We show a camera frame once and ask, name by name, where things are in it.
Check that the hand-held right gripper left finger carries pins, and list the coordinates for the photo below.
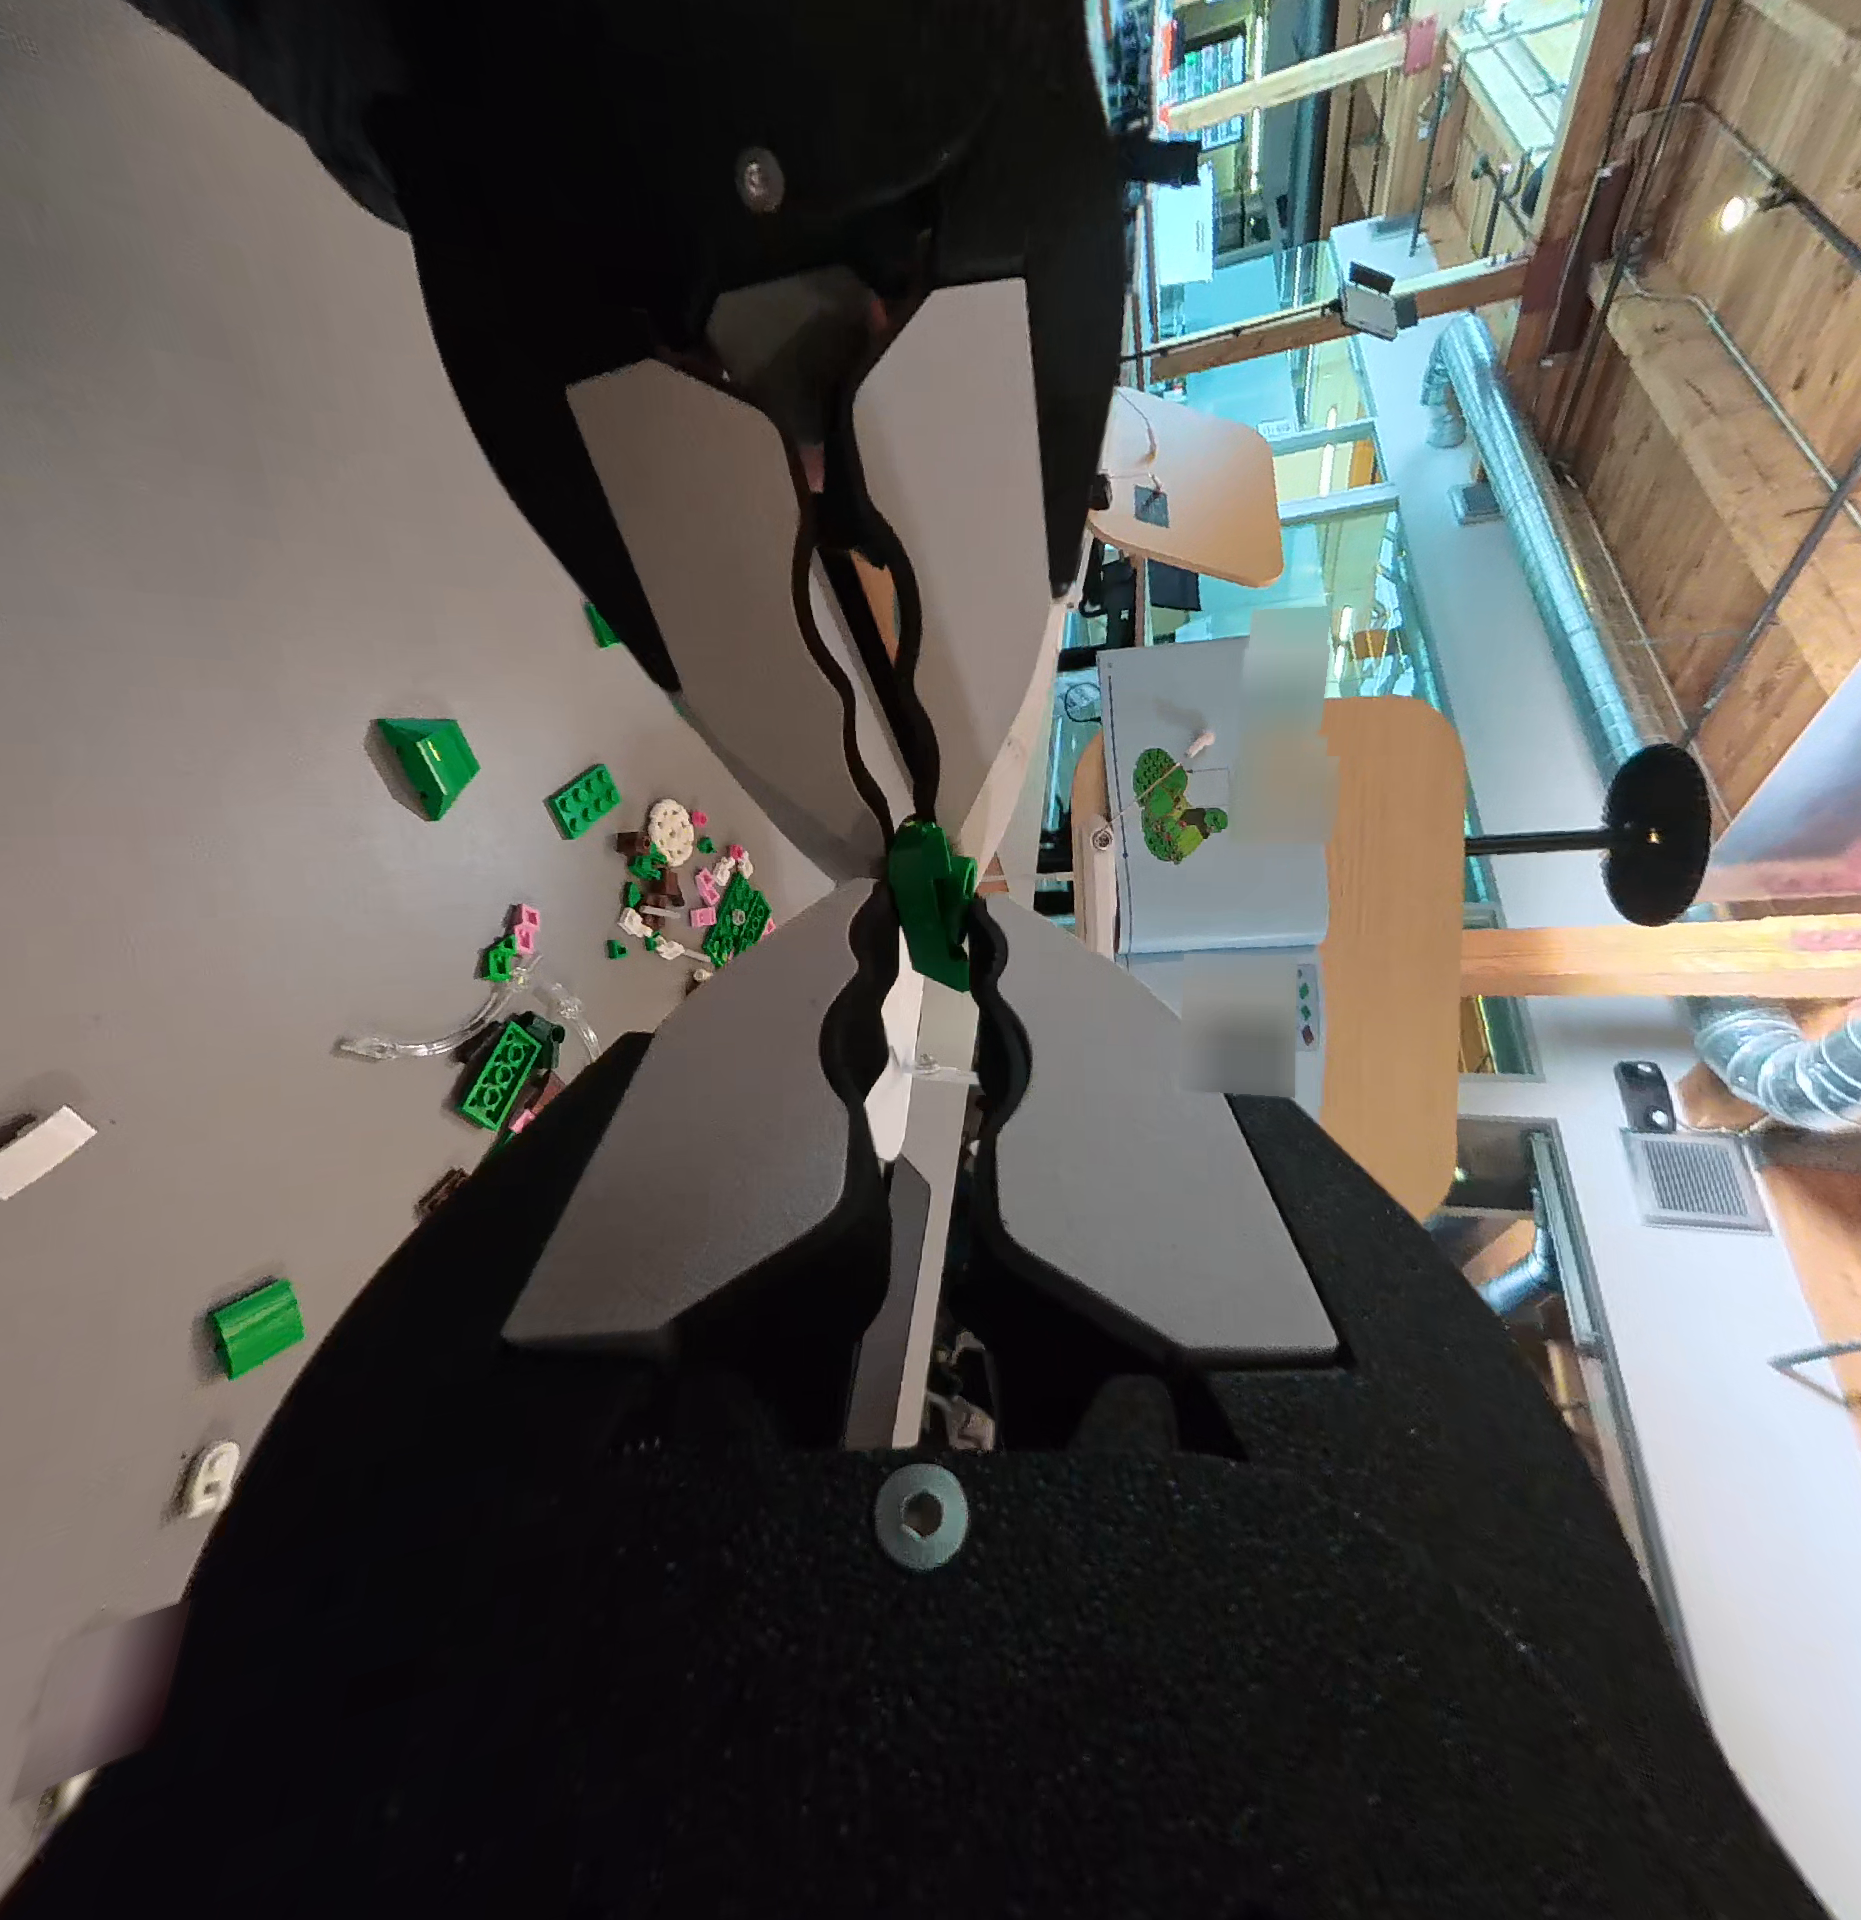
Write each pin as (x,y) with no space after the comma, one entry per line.
(676,1185)

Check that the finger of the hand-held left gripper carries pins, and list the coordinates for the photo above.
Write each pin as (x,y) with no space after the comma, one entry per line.
(968,481)
(705,571)

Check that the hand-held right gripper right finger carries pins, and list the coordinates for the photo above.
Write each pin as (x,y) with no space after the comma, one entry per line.
(1155,1200)

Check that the lego instruction booklet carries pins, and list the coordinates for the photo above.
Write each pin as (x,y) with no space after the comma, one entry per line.
(1155,901)

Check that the white lego tile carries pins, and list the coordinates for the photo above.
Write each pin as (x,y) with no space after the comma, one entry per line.
(39,1153)

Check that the black wall device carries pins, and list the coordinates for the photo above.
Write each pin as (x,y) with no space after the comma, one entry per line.
(1647,1095)

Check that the cream round lego plate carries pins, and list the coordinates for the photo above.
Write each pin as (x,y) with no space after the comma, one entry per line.
(670,822)

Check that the ceiling spot lamp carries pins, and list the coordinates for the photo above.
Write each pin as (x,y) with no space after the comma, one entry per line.
(1738,211)

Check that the green lego plate assembly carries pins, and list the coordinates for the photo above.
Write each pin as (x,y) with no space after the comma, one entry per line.
(739,919)

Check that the silver ventilation duct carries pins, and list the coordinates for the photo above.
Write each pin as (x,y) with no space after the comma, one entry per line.
(1546,571)

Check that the brown lego plate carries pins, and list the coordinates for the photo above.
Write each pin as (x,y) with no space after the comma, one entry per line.
(441,1193)

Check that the small green lego stem piece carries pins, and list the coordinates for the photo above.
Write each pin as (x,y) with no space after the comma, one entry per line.
(932,901)

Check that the transparent curved lego tube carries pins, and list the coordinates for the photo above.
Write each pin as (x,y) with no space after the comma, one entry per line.
(421,1034)

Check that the black spotlight box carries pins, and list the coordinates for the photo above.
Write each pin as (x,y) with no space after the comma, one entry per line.
(1378,304)

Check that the wooden ceiling beam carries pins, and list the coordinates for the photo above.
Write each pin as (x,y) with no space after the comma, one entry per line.
(1619,957)

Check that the large green ringed lego plate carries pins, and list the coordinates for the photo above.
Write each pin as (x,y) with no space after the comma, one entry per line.
(507,1073)

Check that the wall vent grille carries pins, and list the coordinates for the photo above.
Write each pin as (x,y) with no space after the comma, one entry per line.
(1695,1178)

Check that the white rounded lego piece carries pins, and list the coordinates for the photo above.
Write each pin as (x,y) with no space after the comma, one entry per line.
(211,1479)

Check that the black round disc on pole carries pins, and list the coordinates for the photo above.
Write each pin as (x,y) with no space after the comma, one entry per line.
(1658,833)

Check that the green wedge slope lego piece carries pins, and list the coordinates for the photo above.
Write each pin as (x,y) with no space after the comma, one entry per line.
(429,764)

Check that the green two-by-four lego plate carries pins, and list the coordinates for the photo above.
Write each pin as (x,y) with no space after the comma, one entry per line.
(585,800)

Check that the green curved slope lego piece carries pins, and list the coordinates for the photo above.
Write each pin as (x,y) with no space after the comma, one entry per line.
(254,1329)

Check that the pink lego brick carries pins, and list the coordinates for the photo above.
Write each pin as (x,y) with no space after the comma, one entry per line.
(525,927)

